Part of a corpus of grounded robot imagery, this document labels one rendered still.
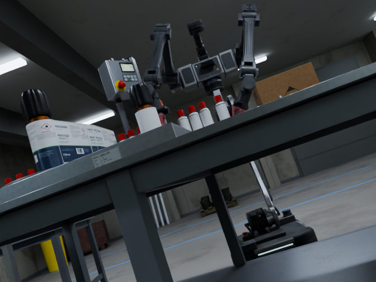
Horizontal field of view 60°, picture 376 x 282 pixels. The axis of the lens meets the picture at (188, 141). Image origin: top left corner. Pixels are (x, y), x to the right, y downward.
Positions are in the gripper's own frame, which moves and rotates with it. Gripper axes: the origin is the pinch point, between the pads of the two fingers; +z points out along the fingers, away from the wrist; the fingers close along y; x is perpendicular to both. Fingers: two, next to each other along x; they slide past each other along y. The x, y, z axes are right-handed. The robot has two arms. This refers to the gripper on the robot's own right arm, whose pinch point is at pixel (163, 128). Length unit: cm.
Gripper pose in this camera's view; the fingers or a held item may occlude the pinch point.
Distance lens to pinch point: 151.2
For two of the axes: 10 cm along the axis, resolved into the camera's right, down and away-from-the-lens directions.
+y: 9.2, -3.5, -1.8
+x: 2.2, 0.6, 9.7
